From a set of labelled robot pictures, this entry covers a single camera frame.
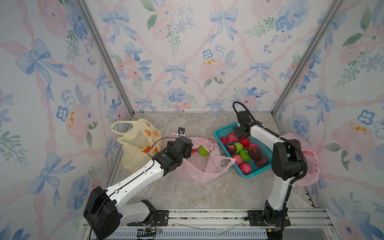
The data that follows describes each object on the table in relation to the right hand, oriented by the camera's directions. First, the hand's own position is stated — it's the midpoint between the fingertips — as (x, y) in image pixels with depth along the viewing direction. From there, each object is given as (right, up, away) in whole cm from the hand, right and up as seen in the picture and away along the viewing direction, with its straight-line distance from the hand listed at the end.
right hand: (243, 129), depth 99 cm
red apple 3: (0, -8, -2) cm, 9 cm away
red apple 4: (-6, -18, -11) cm, 22 cm away
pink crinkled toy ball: (+3, -10, -6) cm, 12 cm away
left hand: (-39, -7, -19) cm, 43 cm away
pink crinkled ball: (-8, -6, -1) cm, 10 cm away
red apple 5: (-2, -5, -2) cm, 6 cm away
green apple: (-2, -15, -9) cm, 17 cm away
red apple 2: (-12, -7, 0) cm, 14 cm away
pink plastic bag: (-26, -21, -7) cm, 34 cm away
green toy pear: (-27, -14, -7) cm, 31 cm away
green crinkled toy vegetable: (-4, -11, -4) cm, 13 cm away
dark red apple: (-10, -12, -7) cm, 17 cm away
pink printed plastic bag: (+28, -19, -24) cm, 41 cm away
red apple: (-33, -13, -6) cm, 35 cm away
